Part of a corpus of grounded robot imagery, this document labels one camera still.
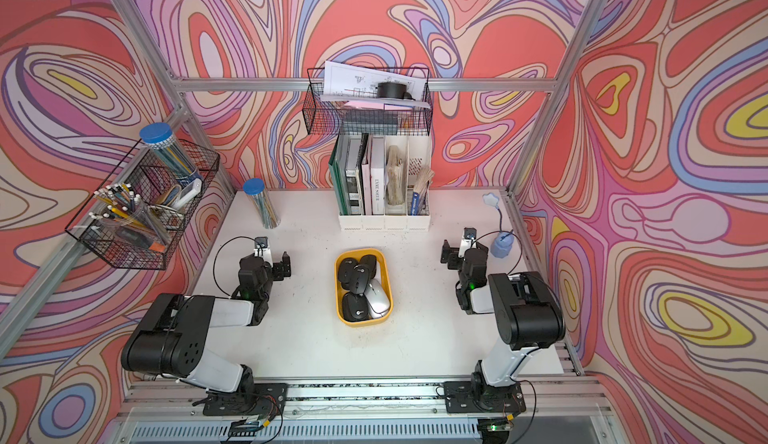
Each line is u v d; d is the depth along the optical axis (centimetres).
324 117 101
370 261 96
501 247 96
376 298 87
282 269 88
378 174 91
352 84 86
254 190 93
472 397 73
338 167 87
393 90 82
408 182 105
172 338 45
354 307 85
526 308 48
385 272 92
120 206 59
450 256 86
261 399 73
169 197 75
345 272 91
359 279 86
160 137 69
